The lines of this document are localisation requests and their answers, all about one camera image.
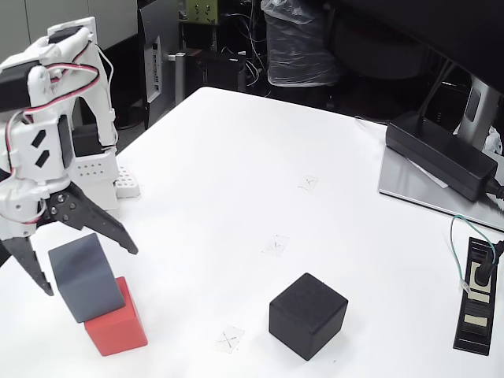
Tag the grey block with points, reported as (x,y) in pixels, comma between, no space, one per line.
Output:
(86,283)

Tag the black block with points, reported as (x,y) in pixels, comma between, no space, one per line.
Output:
(307,319)

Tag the white perforated table clamp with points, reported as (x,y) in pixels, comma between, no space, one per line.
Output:
(128,185)

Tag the red block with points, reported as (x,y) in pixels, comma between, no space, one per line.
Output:
(118,332)

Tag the black computer case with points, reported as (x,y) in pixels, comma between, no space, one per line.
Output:
(216,71)

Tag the green box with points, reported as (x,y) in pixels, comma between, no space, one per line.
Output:
(201,12)

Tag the plastic wrapped black bin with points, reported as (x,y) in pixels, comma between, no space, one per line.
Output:
(295,47)

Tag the silver monitor stand base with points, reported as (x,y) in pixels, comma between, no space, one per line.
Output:
(401,181)

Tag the black power adapter brick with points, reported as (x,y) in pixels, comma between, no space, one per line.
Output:
(433,153)

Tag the black monitor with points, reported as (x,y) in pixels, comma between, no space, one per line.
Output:
(433,23)

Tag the black plug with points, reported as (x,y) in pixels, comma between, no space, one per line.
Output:
(481,273)

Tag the black power strip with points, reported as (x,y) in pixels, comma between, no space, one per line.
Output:
(472,334)

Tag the silver monitor stand column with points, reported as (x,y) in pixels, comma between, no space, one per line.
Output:
(476,106)

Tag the white plastic bag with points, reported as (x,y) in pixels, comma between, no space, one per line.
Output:
(494,141)

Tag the silver post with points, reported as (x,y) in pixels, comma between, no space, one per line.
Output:
(179,78)

